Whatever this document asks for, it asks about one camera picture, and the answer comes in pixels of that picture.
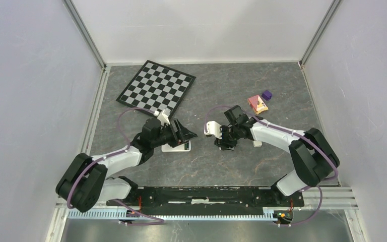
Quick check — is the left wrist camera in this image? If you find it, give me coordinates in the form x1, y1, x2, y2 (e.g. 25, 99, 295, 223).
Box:
154, 108, 171, 126

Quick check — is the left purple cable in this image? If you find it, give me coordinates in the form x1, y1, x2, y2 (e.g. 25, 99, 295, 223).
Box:
67, 107, 166, 226

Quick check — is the purple cube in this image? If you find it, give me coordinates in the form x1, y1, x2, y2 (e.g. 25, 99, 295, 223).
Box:
261, 90, 273, 101

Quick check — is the red and yellow block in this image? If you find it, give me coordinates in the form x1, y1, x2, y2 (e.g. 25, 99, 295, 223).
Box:
247, 95, 269, 114

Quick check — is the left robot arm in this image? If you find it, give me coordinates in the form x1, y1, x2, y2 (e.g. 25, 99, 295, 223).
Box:
55, 117, 197, 212

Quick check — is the short white remote control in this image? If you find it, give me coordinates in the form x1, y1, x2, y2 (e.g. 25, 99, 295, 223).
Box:
161, 141, 191, 153

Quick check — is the white slotted cable duct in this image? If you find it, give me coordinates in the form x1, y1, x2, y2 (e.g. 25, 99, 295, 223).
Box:
68, 207, 277, 222

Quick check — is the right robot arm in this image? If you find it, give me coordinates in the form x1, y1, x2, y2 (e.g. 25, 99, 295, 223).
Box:
204, 105, 340, 206

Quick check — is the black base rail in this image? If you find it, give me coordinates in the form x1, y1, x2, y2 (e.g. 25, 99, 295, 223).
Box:
122, 186, 305, 215

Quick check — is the long white remote control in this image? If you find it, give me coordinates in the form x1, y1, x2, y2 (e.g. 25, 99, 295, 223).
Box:
252, 140, 263, 148

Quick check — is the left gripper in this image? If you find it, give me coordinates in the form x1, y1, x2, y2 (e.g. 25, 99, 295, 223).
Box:
152, 118, 197, 148

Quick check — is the black and grey chessboard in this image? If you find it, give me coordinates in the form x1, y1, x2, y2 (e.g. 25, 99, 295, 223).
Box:
116, 60, 196, 118

